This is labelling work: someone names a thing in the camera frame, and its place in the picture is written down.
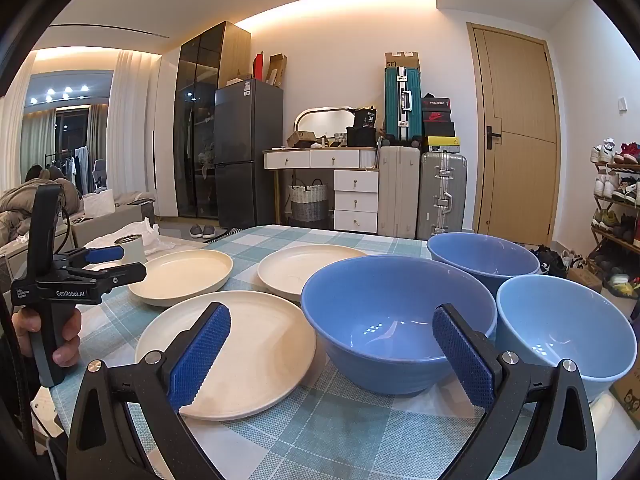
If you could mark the white wardrobe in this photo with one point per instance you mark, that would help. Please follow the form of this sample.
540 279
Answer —
167 135

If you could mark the white paper bag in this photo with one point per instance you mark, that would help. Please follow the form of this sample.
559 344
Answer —
98 204

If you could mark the white curtain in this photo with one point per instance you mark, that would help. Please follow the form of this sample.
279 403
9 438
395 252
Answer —
132 120

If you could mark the small brown cardboard box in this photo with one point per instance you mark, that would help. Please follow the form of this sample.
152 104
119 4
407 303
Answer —
582 277

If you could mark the white tape roll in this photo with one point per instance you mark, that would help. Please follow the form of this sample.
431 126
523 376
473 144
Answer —
132 250

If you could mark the clothes rack with clothes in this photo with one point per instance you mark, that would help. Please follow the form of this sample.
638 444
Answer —
75 165

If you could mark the teal suitcase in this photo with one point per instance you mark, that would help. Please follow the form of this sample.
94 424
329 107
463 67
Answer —
395 105

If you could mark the cream plate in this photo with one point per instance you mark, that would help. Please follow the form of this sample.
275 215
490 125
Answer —
295 270
185 275
250 340

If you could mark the dark glass cabinet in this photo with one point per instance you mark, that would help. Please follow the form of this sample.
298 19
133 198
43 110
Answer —
197 110

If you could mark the printed cardboard box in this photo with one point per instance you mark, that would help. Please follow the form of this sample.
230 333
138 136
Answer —
627 395

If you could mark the woven laundry basket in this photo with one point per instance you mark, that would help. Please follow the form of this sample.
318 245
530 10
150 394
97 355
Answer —
307 205

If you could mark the oval mirror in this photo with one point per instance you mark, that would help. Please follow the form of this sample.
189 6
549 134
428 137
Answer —
325 122

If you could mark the grey sofa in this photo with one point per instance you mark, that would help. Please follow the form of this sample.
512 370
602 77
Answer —
127 205

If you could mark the black paper bag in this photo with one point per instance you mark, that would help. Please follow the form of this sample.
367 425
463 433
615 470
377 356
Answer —
365 117

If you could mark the light blue bowl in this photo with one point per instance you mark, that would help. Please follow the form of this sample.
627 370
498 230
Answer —
565 325

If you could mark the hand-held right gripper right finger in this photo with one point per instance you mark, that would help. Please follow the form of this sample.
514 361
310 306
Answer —
462 355

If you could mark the silver suitcase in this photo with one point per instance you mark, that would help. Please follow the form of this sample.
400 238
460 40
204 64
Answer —
442 195

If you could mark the flat cardboard box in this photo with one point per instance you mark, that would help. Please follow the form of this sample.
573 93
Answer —
400 60

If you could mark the deep blue bowl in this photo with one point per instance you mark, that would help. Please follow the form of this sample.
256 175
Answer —
380 300

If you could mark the white plastic bag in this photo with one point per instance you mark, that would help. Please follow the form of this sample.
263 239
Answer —
155 245

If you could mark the person's left hand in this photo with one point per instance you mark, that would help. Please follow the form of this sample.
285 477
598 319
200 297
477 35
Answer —
67 340

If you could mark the red and black shoe box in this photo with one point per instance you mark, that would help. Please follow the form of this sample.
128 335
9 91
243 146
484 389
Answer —
437 116

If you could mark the small open cardboard box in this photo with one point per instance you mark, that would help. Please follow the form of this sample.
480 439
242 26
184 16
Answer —
301 138

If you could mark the white dressing table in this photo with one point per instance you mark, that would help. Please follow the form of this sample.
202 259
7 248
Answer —
355 200

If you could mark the black backpack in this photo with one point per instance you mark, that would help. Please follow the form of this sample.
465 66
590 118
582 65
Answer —
547 260

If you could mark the grey slipper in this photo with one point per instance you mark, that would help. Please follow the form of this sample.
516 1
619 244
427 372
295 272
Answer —
195 232
209 232

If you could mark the brown puffy jacket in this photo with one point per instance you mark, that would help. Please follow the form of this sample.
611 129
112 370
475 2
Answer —
20 205

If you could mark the white trash bin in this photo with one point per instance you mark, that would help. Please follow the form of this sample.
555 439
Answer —
622 290

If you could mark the grey refrigerator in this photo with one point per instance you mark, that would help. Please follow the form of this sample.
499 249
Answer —
245 125

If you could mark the beige suitcase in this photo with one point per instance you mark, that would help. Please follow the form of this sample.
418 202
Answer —
397 190

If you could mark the striped floor rug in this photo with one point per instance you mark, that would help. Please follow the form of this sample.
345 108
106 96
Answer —
230 232

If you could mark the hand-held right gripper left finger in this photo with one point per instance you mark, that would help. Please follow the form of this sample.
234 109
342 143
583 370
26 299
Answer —
200 355

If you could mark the teal checked tablecloth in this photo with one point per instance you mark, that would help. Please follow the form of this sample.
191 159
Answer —
310 430

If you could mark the small white basket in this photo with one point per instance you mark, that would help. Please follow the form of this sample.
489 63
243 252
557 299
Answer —
340 137

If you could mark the wooden door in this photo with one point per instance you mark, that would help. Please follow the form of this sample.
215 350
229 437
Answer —
520 110

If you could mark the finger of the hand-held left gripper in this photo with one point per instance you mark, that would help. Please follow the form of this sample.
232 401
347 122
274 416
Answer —
102 253
125 274

